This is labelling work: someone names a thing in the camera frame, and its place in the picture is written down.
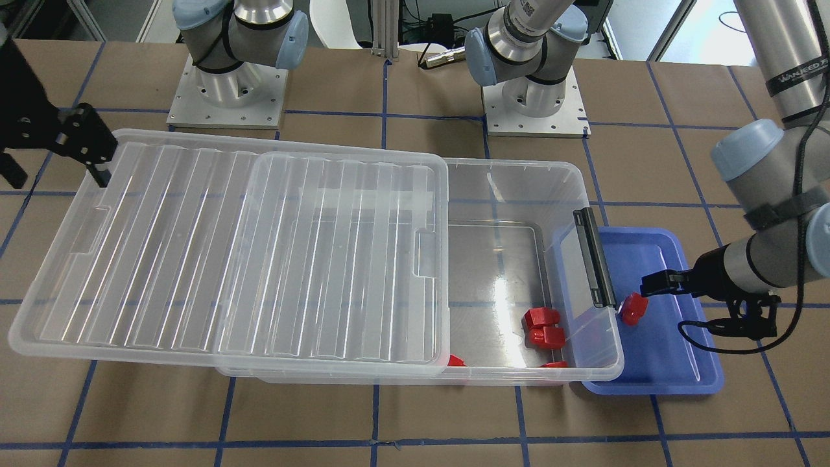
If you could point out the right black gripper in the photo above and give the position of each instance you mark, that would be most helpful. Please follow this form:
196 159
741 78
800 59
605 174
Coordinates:
24 107

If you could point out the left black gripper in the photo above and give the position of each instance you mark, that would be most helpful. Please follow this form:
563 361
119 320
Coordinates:
711 270

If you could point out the red block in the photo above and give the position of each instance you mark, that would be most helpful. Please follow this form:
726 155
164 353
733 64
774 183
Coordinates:
547 337
540 317
555 364
455 361
633 309

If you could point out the clear plastic box lid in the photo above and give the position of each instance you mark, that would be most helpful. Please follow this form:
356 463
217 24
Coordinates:
250 254

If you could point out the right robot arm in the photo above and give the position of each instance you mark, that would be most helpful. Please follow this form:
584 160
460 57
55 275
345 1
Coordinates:
222 37

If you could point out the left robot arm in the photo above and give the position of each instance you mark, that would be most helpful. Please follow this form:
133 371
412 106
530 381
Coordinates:
776 171

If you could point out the blue plastic tray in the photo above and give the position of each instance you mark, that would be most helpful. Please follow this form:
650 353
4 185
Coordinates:
657 360

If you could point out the clear plastic storage box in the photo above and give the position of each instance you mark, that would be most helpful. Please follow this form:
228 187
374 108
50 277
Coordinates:
513 246

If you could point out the white chair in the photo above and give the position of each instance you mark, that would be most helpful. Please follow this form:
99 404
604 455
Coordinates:
342 24

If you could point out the black box latch handle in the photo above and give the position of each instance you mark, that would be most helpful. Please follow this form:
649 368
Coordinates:
595 262

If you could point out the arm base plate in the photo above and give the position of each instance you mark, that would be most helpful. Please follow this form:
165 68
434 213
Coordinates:
249 97
522 108

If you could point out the aluminium frame post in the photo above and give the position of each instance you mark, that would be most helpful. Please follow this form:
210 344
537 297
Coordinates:
384 26

